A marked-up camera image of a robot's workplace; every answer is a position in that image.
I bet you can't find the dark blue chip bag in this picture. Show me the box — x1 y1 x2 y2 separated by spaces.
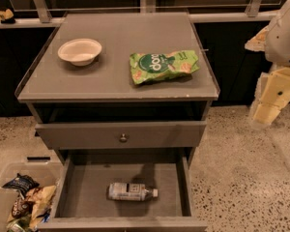
2 173 40 197

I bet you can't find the grey top drawer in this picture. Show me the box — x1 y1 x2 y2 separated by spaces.
36 121 206 150

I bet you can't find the grey drawer cabinet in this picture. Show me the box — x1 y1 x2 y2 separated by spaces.
14 11 221 232

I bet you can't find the green snack bag in bin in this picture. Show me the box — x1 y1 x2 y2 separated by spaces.
7 216 32 232

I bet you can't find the round metal drawer knob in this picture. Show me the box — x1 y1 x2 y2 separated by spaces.
119 133 129 143

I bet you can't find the yellow object on ledge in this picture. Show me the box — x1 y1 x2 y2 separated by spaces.
0 9 15 24

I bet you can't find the white paper bowl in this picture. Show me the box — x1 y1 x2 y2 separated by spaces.
57 39 102 67

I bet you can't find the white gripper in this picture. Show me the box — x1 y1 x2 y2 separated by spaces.
245 26 290 130

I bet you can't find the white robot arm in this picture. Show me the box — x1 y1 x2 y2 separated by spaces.
245 0 290 130

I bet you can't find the metal railing frame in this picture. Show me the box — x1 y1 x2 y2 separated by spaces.
0 0 287 28

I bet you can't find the open grey middle drawer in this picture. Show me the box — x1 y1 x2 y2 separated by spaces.
39 155 207 232

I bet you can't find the clear plastic bin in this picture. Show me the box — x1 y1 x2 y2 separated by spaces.
0 162 62 232

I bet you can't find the tan snack bag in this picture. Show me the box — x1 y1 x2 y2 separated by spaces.
25 186 56 230

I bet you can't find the brown snack bag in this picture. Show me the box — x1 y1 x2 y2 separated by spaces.
7 198 33 222

